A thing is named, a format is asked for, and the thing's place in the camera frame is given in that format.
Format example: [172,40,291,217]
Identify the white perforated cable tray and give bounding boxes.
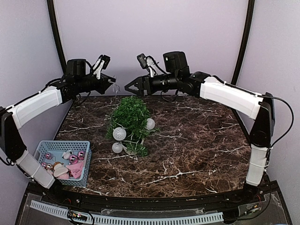
[30,200,224,225]

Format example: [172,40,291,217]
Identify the light blue plastic basket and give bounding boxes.
[35,141,91,187]

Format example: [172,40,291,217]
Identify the small green christmas tree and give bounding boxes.
[105,96,158,158]

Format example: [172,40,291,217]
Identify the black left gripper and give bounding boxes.
[75,73,115,94]

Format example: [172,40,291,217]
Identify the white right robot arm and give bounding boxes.
[125,51,275,203]

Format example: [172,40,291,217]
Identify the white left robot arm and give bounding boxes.
[0,54,116,204]

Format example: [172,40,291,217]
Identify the white ball string lights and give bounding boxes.
[108,118,156,157]

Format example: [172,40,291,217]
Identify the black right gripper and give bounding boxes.
[125,72,180,96]

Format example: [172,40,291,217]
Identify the pink bauble ornaments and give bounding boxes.
[41,150,86,180]

